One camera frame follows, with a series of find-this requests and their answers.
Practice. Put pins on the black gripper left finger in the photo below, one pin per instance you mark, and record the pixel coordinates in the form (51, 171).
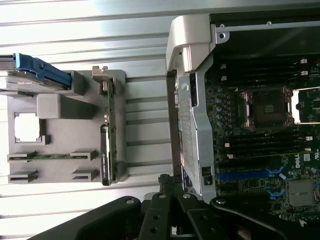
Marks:
(155, 220)

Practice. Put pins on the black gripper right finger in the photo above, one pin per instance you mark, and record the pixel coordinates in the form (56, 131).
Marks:
(200, 220)

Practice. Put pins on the green motherboard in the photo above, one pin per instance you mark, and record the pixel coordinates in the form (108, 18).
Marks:
(250, 190)

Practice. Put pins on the blue expansion slot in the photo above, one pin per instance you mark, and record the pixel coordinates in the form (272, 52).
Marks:
(240, 177)

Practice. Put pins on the open black PC case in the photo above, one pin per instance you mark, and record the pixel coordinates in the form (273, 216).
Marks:
(197, 125)

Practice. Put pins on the grey chipset heatsink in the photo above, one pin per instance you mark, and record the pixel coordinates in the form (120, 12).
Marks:
(301, 193)

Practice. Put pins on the grey plastic parts rack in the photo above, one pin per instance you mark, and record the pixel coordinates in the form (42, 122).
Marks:
(75, 130)

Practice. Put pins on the green RAM stick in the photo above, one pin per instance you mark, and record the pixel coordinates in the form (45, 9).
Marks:
(50, 157)

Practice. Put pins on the CPU socket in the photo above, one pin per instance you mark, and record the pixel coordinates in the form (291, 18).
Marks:
(267, 110)

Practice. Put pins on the metal socket cover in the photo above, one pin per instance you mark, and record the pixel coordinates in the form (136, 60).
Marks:
(296, 105)

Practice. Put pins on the silver CPU chip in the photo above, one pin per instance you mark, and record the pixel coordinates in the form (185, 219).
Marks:
(27, 127)

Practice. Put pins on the hard disk blue carrier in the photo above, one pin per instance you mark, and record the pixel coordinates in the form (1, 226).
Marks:
(37, 66)

